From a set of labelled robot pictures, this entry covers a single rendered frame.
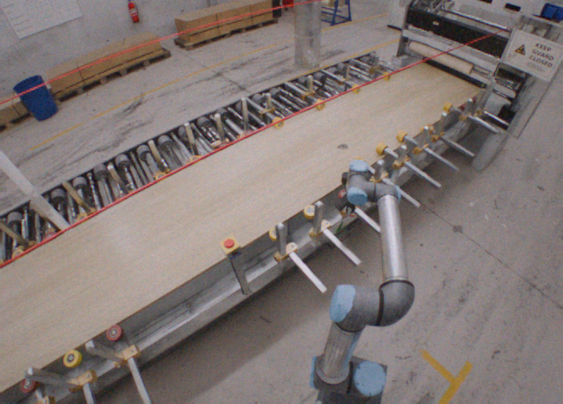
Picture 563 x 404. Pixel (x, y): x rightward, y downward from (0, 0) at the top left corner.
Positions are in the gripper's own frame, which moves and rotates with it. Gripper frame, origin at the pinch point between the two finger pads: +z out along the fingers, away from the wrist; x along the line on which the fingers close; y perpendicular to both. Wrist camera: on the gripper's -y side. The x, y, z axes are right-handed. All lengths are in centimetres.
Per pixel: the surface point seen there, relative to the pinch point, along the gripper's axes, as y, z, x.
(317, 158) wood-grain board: 23, 7, 50
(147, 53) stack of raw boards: 29, 70, 591
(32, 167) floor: -234, 97, 384
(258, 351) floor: -79, 97, -9
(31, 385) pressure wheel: -184, 6, 17
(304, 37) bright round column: 243, 37, 323
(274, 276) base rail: -48, 27, 6
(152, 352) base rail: -128, 27, 7
